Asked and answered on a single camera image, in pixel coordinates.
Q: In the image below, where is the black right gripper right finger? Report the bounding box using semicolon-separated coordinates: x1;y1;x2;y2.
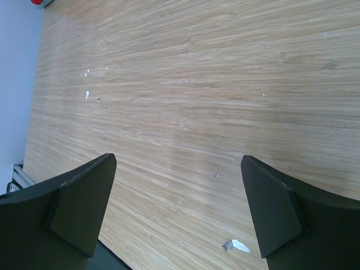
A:
241;155;359;269

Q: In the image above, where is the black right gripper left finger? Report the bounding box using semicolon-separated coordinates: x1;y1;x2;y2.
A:
1;154;116;269

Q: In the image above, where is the white paper scrap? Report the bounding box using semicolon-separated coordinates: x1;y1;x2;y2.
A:
222;239;251;253

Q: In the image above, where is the red folded shirt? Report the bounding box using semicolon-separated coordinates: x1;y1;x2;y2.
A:
30;0;43;5

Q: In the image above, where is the aluminium frame rail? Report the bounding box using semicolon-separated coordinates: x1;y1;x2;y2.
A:
6;164;35;193

